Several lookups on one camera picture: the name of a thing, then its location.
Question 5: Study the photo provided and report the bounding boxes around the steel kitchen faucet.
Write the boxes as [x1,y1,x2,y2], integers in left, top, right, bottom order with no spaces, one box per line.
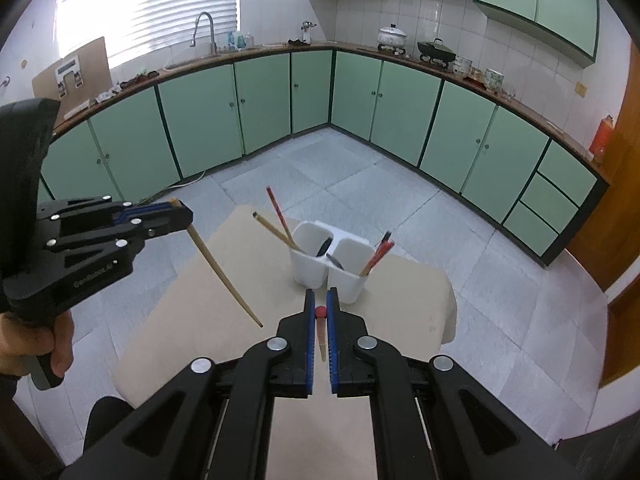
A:
[192,11,219,57]

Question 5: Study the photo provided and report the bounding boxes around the tan wooden chopstick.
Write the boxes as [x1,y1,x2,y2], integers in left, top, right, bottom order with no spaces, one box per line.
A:
[170,197,265,330]

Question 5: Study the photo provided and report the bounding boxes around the white lidded cooking pot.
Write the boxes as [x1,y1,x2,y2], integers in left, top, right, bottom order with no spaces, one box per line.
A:
[377,23,410,52]

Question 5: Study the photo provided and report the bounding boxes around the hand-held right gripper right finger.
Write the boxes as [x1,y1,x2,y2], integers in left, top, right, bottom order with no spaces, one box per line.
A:
[326,287,569,480]

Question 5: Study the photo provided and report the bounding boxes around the person's left hand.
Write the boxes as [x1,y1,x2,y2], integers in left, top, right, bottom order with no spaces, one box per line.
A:
[0,307,76,379]

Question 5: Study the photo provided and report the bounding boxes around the tan black-tipped chopstick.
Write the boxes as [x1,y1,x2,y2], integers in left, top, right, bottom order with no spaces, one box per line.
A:
[252,211,307,255]

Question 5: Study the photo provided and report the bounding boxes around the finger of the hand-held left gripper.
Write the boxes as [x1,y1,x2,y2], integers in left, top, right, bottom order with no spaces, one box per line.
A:
[36,194,176,228]
[44,205,195,267]

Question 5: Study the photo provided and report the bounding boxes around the orange bottle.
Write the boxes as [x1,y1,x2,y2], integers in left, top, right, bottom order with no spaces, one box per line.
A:
[588,115,615,162]

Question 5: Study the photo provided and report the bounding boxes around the red-tipped wooden chopstick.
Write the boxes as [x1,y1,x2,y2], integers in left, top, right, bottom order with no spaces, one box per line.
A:
[314,306,329,363]

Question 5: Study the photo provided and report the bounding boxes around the white floor cable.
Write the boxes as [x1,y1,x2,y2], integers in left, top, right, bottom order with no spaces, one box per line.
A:
[164,170,207,192]

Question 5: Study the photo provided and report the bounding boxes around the cardboard box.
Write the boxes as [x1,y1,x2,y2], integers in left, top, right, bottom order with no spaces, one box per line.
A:
[31,36,114,122]

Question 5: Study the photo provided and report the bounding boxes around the black wok with lid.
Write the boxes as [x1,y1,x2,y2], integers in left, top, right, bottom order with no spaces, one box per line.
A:
[417,38,457,64]

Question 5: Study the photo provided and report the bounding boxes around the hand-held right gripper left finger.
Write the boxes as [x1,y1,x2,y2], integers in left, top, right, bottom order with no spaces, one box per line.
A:
[60,288,317,480]

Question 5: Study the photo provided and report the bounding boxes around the red and black chopstick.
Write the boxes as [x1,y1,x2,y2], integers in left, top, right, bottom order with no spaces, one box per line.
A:
[361,230,392,273]
[358,241,395,277]

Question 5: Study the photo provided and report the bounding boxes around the brown wooden door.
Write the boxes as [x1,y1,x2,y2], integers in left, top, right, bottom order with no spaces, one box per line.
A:
[565,42,640,388]

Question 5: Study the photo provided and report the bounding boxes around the green kitchen base cabinets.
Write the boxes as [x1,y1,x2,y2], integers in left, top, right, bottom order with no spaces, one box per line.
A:
[37,48,612,268]

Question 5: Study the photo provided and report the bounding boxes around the white window blinds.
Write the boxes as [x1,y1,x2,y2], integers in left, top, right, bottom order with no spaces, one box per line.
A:
[54,0,242,69]

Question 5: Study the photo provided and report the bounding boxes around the white two-compartment utensil holder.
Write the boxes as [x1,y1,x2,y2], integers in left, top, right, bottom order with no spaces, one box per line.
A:
[290,220,377,305]

